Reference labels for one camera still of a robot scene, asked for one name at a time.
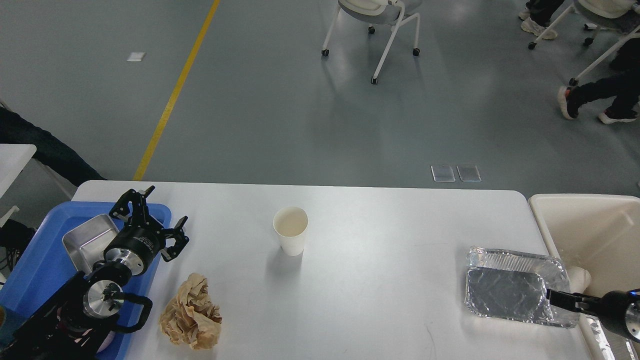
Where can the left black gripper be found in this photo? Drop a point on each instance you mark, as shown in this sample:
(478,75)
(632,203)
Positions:
(140,240)

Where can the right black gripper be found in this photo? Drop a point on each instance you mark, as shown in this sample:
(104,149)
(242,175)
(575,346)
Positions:
(611,309)

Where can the stainless steel rectangular container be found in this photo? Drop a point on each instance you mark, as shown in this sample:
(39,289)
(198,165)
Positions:
(86,243)

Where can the aluminium foil tray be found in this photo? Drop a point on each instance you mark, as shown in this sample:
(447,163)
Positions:
(512,285)

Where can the pink mug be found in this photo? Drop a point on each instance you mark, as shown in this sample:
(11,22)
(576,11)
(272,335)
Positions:
(85,333)

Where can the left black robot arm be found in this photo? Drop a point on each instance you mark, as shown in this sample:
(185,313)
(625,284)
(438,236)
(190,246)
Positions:
(80,289)

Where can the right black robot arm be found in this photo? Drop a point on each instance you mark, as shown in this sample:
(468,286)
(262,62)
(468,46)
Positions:
(633,314)

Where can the beige plastic bin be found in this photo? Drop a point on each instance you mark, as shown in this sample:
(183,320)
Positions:
(595,236)

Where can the crumpled brown paper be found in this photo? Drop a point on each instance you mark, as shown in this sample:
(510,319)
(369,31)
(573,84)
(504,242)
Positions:
(190,317)

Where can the blue plastic tray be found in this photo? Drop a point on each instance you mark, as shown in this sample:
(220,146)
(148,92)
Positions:
(45,267)

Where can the person in dark jeans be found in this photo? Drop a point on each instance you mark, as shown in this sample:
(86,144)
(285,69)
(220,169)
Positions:
(50,151)

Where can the white paper cup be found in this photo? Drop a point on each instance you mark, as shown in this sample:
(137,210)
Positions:
(290,224)

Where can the white floor label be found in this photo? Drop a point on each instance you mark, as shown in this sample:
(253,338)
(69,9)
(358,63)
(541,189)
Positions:
(135,57)

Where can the floor outlet cover right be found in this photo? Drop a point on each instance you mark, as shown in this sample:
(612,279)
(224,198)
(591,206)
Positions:
(468,173)

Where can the floor outlet cover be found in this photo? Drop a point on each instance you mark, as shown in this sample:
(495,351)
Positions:
(468,173)
(443,173)

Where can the floor outlet cover left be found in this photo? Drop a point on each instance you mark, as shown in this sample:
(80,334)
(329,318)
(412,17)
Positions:
(443,173)

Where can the walking person's legs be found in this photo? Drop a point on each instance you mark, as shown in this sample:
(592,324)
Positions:
(624,87)

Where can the seated person's feet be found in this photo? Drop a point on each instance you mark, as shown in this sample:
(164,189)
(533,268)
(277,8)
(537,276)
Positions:
(536,16)

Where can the white chair right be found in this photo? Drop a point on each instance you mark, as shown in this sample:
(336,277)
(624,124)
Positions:
(619,16)

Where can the white chair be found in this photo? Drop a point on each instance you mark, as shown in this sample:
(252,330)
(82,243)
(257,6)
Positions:
(619,16)
(392,13)

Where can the white chair centre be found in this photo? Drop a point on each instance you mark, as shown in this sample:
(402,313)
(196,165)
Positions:
(392,13)

